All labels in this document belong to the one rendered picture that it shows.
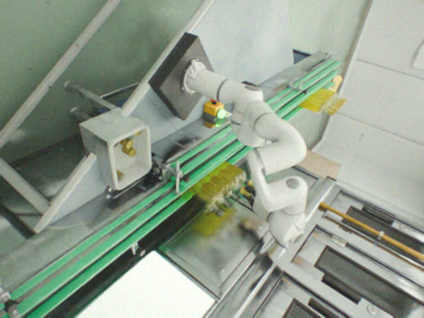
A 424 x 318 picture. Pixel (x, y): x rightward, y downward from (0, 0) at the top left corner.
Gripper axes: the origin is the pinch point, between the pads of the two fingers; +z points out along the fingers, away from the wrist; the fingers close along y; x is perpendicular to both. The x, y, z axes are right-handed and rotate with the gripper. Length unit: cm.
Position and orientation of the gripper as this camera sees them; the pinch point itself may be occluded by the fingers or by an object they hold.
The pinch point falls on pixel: (248, 193)
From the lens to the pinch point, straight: 137.8
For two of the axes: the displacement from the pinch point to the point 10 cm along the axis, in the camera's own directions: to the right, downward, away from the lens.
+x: -8.0, 3.1, -5.1
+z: -5.9, -5.3, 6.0
